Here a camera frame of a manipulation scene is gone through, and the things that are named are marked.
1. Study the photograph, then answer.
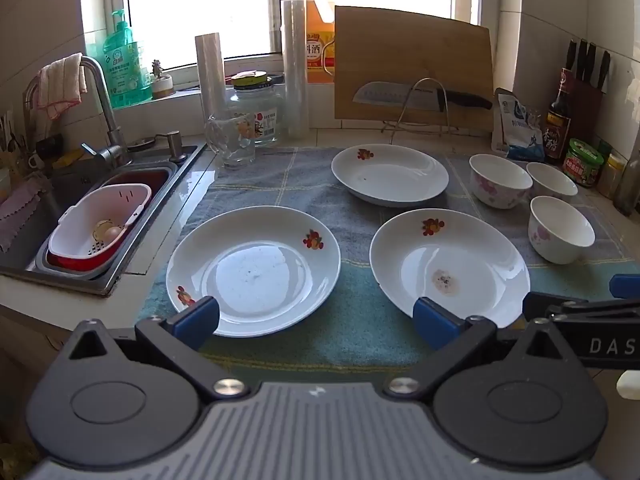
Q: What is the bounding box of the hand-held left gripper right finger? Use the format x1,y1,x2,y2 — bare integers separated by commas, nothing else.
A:
384,296,569,402

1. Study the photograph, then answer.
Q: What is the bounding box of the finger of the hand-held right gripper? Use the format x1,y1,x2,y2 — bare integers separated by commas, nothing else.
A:
609,274,640,299
522,292,640,322

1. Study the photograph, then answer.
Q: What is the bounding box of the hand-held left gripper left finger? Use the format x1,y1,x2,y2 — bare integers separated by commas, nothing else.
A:
61,296,250,402

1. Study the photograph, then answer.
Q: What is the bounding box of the white plate with fruit print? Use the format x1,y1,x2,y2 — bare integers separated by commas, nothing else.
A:
369,209,531,332
331,144,450,208
166,206,342,338

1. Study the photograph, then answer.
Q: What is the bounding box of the white bowl with pink flowers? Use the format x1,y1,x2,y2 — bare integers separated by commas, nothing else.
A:
526,162,579,203
469,154,534,210
529,196,596,266

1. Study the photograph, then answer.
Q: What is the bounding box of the small yellow lidded jar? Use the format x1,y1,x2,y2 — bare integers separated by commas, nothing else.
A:
597,152,627,198

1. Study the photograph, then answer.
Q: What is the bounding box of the green lidded sauce jar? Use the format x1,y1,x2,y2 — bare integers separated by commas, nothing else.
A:
561,138,606,188

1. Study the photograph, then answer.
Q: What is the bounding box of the white and red colander basket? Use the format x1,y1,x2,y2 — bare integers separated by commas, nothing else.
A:
46,195,153,272

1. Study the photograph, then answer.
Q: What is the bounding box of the dark soy sauce bottle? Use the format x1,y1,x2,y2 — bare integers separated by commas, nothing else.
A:
545,67,575,165

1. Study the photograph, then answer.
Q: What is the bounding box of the steel soap dispenser pump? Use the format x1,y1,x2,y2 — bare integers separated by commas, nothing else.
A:
155,131,198,165

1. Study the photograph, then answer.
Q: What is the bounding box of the clear glass mug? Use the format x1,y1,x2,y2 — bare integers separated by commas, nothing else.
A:
204,111,258,170

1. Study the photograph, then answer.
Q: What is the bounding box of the blue grey checked towel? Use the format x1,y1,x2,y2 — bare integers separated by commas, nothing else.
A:
135,146,640,376

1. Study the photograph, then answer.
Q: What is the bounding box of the white blue seasoning bag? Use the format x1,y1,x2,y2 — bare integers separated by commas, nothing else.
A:
491,87,546,162

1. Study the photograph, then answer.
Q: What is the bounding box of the knife block with knives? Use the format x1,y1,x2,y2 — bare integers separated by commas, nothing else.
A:
562,39,612,146

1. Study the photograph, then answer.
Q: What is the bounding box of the stainless steel sink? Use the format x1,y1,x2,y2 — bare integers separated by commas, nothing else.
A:
0,142,208,298

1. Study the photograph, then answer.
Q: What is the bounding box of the large glass jar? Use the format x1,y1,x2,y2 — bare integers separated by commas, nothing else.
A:
227,80,286,150

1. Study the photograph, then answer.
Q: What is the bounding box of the purple scalloped cloth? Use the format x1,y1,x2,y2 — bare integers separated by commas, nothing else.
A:
0,177,53,253

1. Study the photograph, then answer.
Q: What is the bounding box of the black container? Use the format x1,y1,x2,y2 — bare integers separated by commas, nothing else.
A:
35,134,65,158

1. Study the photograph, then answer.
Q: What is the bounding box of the steel faucet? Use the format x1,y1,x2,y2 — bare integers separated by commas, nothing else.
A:
25,56,132,168

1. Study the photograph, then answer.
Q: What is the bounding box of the small figurine pot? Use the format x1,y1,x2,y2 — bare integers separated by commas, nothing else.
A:
150,59,174,100

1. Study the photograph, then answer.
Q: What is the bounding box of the green flat tin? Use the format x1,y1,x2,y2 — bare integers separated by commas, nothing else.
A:
231,71,270,87

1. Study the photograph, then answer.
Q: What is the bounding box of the short plastic wrap roll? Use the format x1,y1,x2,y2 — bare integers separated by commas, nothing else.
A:
194,32,228,121

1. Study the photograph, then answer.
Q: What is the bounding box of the green dish soap bottle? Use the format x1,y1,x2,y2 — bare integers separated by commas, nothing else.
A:
102,8,153,109

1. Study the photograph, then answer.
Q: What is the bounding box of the utensil holder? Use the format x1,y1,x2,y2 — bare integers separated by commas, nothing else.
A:
0,110,26,171

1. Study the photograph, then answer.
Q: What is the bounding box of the tall plastic wrap roll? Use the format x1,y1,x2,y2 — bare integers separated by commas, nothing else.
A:
281,0,311,141

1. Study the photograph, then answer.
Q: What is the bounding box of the pink white dish cloth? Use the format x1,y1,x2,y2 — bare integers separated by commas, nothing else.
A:
37,53,88,121

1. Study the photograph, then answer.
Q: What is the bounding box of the wooden cutting board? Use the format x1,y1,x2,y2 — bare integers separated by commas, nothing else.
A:
333,6,496,128

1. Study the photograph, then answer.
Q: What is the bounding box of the orange cooking wine bottle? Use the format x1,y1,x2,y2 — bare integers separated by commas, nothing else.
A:
296,0,337,85

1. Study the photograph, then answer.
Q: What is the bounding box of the black handled kitchen knife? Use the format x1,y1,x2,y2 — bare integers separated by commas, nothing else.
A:
353,81,494,113

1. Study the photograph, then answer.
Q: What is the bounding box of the metal wire rack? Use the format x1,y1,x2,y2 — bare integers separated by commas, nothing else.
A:
381,77,458,146

